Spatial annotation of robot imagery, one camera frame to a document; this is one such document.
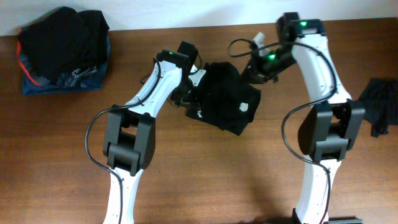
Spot black t-shirt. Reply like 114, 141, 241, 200
186, 62, 261, 136

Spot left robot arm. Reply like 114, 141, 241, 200
103, 41, 204, 223

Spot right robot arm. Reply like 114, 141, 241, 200
241, 12, 365, 224

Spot folded blue jeans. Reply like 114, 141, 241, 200
22, 36, 111, 96

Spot crumpled dark navy garment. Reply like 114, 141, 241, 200
359, 78, 397, 138

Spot folded black garment on pile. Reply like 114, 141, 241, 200
18, 7, 109, 82

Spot grey garment with pink trim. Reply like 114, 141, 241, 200
16, 38, 50, 88

